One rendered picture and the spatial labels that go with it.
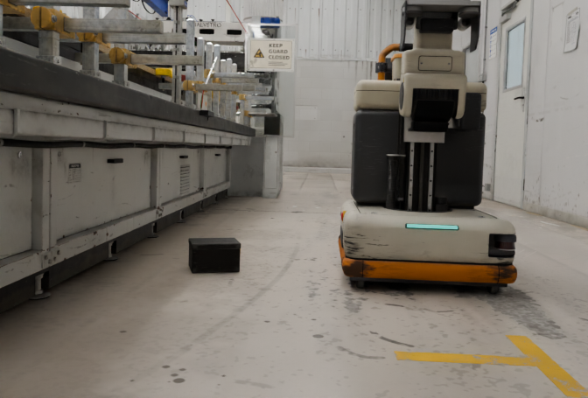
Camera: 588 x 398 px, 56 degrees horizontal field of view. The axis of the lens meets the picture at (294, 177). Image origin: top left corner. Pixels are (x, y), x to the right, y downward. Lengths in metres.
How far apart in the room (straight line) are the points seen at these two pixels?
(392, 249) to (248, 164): 3.89
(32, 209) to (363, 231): 1.11
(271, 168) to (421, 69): 3.69
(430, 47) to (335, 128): 9.85
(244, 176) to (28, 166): 4.08
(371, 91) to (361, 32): 9.93
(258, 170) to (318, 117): 6.29
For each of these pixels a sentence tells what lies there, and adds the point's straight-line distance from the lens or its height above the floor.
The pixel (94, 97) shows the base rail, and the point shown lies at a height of 0.64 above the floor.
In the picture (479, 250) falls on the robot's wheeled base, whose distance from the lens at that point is 2.13.
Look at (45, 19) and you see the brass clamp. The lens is 1.50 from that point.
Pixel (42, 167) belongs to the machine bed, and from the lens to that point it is 1.94.
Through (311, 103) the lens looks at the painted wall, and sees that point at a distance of 12.01.
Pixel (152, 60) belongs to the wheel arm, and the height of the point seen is 0.80.
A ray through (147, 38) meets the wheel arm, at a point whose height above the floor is 0.83.
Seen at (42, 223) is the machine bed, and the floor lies 0.25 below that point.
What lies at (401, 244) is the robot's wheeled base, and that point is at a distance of 2.07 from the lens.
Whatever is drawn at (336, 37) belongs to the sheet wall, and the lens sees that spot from 12.24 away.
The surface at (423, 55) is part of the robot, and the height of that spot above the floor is 0.87.
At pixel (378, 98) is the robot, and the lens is 2.37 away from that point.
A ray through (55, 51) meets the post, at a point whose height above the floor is 0.74.
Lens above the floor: 0.52
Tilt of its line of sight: 3 degrees down
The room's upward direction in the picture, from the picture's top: 2 degrees clockwise
